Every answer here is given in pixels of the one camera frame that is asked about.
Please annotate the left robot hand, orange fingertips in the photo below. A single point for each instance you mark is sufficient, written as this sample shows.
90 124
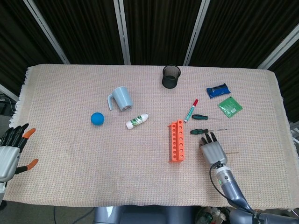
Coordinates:
7 158

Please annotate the right robot hand, orange fingertips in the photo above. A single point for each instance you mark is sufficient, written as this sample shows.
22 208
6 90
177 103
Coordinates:
213 152

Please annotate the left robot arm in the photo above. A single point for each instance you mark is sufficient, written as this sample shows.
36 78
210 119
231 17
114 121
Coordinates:
2 189

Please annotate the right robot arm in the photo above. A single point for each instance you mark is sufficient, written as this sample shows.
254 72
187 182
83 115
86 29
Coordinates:
233 189

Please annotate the orange tube rack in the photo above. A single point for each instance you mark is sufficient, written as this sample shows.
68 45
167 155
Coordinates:
174 142

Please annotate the green pen red cap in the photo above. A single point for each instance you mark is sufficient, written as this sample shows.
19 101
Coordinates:
190 112

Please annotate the green circuit board bag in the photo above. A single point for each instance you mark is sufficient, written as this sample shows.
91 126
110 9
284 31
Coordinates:
230 107

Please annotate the blue packet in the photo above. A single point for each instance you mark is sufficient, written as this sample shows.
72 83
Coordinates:
218 90

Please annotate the cluttered waste bin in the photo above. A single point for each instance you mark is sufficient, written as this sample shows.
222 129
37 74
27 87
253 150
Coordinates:
208 217

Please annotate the white glue bottle green label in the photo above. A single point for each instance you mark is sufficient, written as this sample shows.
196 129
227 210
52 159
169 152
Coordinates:
136 121

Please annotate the black mesh pen cup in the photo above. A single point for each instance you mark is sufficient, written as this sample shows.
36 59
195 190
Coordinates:
170 81

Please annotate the beige woven tablecloth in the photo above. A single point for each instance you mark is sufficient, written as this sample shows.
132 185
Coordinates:
93 158

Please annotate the grey robot torso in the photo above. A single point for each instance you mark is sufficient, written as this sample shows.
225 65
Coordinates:
140 215

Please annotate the blue ball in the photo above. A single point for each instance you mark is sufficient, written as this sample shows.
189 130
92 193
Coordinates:
97 119

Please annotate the black curtain panel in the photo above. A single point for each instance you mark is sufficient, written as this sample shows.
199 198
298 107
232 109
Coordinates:
14 42
81 30
289 81
158 30
238 30

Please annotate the light blue plastic mug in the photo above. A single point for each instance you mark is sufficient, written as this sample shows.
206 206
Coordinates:
122 98

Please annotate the aluminium partition post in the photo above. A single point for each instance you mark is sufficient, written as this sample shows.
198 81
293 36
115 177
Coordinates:
280 49
196 35
46 30
122 30
8 92

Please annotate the metal frame rack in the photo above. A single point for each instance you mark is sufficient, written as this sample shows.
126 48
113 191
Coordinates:
294 130

